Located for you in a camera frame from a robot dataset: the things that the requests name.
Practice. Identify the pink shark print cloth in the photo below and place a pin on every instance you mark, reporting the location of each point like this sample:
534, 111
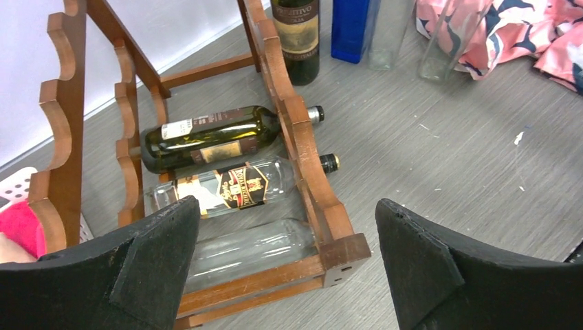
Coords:
549, 31

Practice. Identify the beige cloth in basket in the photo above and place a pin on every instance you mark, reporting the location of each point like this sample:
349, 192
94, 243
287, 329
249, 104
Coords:
12, 252

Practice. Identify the pink cloth in basket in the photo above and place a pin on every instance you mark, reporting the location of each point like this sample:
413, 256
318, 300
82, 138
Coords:
20, 224

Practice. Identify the olive green wine bottle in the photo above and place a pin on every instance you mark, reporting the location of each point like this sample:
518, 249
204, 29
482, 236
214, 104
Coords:
389, 22

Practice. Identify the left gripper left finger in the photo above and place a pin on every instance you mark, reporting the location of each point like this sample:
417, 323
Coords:
130, 278

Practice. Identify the white perforated plastic basket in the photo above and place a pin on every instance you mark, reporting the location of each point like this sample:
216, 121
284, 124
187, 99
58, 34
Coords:
15, 189

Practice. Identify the brown wooden wine rack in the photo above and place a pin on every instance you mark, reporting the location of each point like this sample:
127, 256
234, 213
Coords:
55, 193

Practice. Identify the dark wine bottle cream label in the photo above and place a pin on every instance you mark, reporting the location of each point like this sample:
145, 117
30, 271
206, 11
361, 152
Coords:
209, 138

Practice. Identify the dark green wine bottle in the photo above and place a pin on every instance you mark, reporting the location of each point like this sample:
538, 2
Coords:
297, 23

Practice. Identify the clear slim glass bottle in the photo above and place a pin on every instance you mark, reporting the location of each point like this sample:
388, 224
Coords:
457, 24

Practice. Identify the clear tapered glass bottle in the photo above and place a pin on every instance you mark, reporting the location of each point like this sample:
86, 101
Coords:
231, 256

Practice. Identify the blue clear square bottle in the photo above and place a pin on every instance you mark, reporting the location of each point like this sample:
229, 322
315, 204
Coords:
352, 28

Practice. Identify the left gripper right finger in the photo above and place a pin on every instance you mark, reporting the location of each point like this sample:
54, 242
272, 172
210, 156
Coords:
442, 279

